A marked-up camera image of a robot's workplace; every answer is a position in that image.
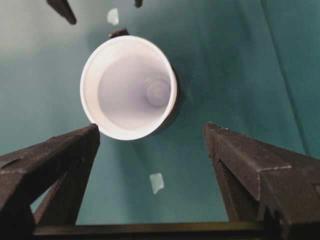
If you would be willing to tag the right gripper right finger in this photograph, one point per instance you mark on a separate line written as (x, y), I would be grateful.
(263, 182)

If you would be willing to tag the left tape marker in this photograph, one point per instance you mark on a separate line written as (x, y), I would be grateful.
(113, 16)

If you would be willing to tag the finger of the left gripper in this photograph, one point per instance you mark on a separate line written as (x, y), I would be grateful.
(138, 3)
(63, 8)

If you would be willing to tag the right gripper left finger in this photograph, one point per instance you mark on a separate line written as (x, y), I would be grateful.
(44, 184)

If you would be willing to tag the tape marker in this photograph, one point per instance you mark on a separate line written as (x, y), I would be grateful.
(157, 182)
(113, 16)

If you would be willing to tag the right tape marker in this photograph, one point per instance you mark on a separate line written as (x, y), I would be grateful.
(157, 182)

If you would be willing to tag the white paper cup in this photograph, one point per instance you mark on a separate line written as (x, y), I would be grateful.
(127, 88)

